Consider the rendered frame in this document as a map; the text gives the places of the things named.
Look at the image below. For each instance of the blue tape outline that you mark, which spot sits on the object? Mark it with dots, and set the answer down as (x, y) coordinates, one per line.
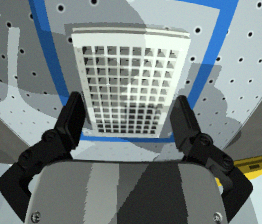
(227, 10)

